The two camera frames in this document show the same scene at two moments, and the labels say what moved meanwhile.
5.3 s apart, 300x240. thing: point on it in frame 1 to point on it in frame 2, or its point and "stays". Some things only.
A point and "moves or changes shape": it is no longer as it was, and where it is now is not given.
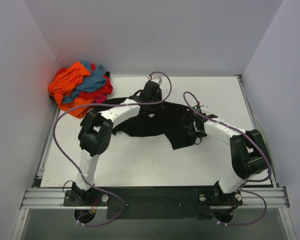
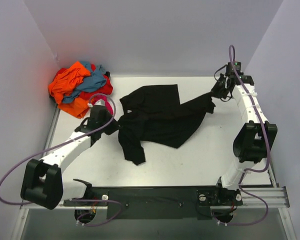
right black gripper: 192,133 to 217,88
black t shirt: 171,121 moves or changes shape
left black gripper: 151,100 to 109,125
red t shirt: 106,89 stays
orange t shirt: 65,80 stays
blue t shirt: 95,81 stays
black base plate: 153,202 stays
